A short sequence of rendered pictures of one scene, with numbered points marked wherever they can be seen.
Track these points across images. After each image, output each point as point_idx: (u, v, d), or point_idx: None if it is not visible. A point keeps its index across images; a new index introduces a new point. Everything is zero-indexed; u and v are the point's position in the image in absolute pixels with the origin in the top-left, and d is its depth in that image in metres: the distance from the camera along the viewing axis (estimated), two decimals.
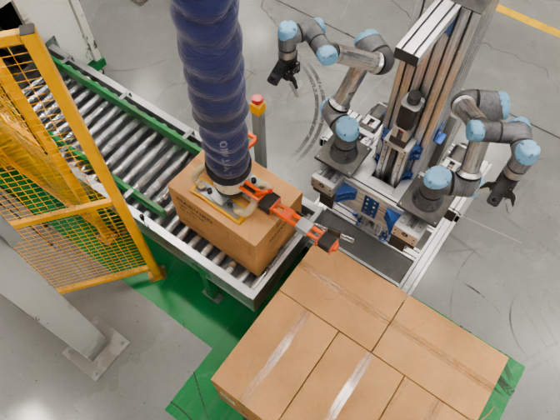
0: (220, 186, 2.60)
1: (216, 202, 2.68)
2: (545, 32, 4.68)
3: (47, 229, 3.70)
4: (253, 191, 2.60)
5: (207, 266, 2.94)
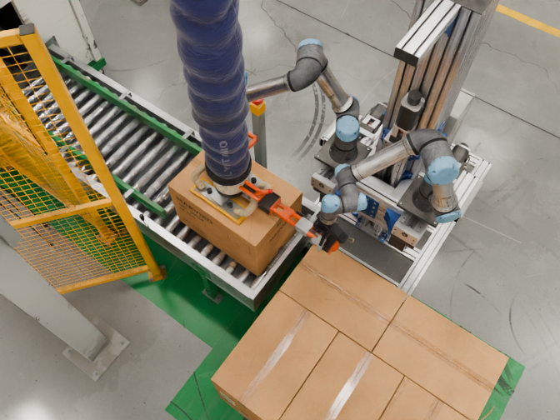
0: (220, 186, 2.60)
1: (216, 202, 2.68)
2: (545, 32, 4.68)
3: (47, 229, 3.70)
4: (253, 191, 2.60)
5: (207, 266, 2.94)
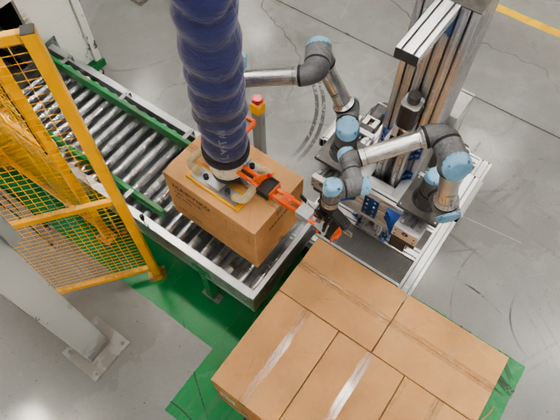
0: (217, 171, 2.48)
1: (212, 187, 2.57)
2: (545, 32, 4.68)
3: (47, 229, 3.70)
4: (252, 176, 2.49)
5: (207, 266, 2.94)
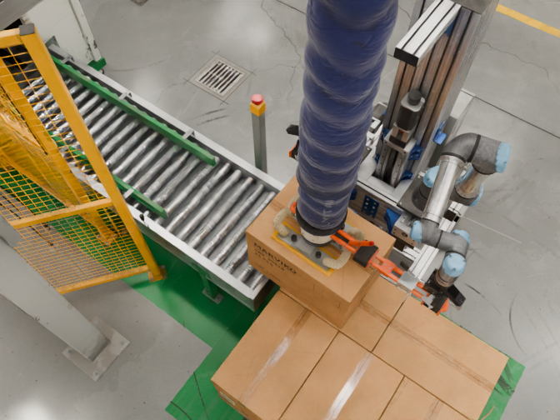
0: (310, 234, 2.33)
1: (302, 251, 2.42)
2: (545, 32, 4.68)
3: (47, 229, 3.70)
4: (347, 240, 2.34)
5: (207, 266, 2.94)
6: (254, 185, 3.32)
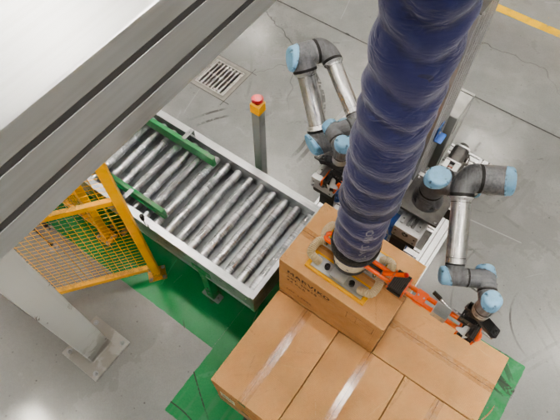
0: (345, 265, 2.39)
1: (336, 279, 2.48)
2: (545, 32, 4.68)
3: (47, 229, 3.70)
4: (381, 270, 2.40)
5: (207, 266, 2.94)
6: (254, 185, 3.32)
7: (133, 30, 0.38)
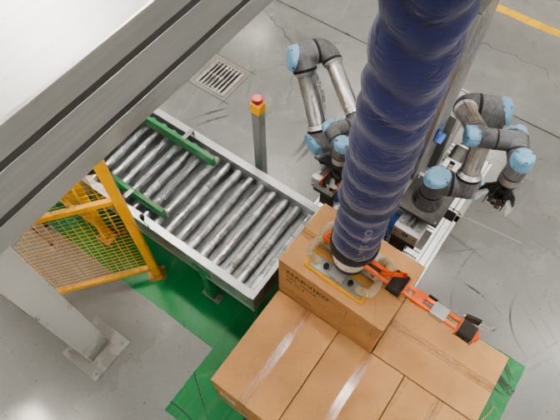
0: (344, 265, 2.40)
1: (335, 279, 2.48)
2: (545, 32, 4.68)
3: (47, 229, 3.70)
4: (379, 270, 2.40)
5: (207, 266, 2.94)
6: (254, 185, 3.32)
7: (130, 28, 0.38)
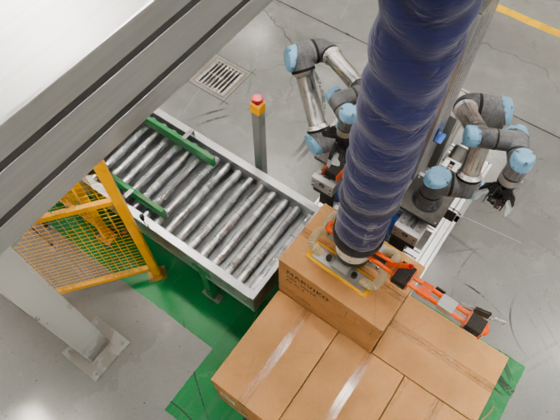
0: (347, 256, 2.30)
1: (337, 271, 2.39)
2: (545, 32, 4.68)
3: (47, 229, 3.70)
4: (384, 261, 2.31)
5: (207, 266, 2.94)
6: (254, 185, 3.32)
7: (130, 28, 0.38)
